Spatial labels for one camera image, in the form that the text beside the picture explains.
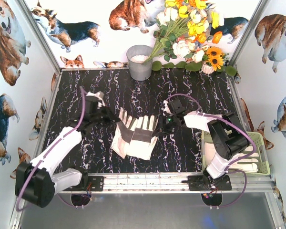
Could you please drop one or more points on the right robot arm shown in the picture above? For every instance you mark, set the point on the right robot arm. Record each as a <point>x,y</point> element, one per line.
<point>228,136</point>

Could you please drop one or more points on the green storage basket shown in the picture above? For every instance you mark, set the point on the green storage basket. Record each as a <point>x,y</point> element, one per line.
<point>262,163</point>

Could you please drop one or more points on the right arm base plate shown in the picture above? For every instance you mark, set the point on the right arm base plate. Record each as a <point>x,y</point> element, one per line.
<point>203,183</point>

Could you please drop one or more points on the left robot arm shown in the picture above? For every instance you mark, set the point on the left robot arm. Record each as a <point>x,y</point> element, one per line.
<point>36,181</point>

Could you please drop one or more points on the artificial flower bouquet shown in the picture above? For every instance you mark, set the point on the artificial flower bouquet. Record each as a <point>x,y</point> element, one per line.
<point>188,34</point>

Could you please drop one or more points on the grey metal bucket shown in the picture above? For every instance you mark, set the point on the grey metal bucket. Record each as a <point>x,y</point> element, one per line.
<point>140,66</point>

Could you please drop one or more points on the small white flower pot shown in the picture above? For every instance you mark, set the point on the small white flower pot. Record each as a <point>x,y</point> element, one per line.
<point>207,69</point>

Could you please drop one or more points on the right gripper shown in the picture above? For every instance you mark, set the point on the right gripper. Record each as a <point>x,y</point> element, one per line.
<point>165,125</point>

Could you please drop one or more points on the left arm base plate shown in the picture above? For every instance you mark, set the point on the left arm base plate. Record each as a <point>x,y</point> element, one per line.
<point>92,183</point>

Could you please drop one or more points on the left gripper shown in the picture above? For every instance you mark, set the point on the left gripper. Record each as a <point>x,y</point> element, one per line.
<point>105,115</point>

